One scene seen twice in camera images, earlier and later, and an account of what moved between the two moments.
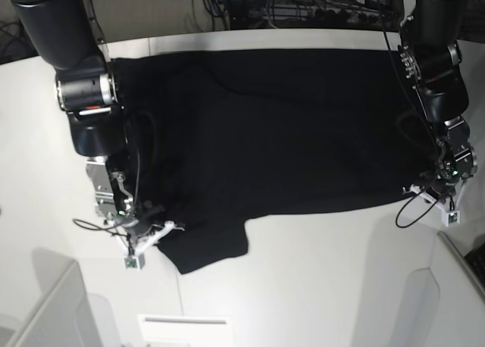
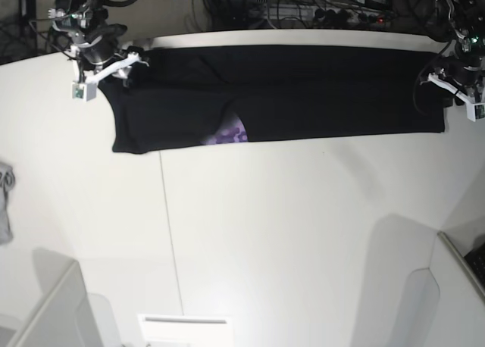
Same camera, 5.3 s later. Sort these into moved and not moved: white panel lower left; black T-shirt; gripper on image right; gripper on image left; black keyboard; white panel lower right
Moved: gripper on image left; black T-shirt; gripper on image right
Not moved: black keyboard; white panel lower left; white panel lower right
